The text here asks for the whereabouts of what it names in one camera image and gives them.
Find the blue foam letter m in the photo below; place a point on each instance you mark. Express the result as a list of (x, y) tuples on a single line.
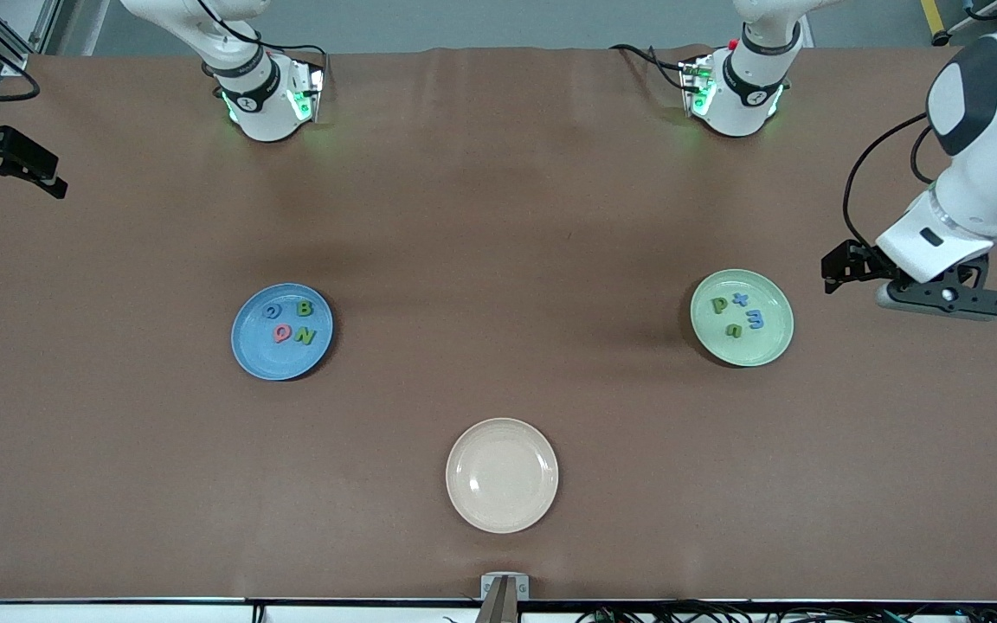
[(755, 320)]

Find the green foam letter d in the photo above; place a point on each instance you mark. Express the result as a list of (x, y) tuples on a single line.
[(715, 307)]

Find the blue foam letter G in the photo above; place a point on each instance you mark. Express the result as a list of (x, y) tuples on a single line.
[(271, 305)]

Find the red foam letter Q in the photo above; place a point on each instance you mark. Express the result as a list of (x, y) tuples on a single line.
[(276, 335)]

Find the green foam letter B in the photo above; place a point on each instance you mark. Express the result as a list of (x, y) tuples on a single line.
[(305, 308)]

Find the green foam letter N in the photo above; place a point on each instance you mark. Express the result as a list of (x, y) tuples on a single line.
[(304, 337)]

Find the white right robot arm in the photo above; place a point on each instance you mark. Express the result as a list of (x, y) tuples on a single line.
[(260, 104)]

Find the green plate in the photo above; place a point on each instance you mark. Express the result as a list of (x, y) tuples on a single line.
[(762, 346)]

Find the blue plate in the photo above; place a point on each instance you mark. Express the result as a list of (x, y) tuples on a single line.
[(260, 359)]

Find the beige plate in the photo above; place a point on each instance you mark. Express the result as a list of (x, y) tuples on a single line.
[(502, 476)]

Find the grey bar with black foot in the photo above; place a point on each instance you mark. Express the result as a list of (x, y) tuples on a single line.
[(940, 38)]

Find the black table edge strip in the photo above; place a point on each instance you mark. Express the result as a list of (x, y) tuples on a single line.
[(360, 600)]

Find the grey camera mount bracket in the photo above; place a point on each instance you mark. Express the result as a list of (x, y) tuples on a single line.
[(504, 597)]

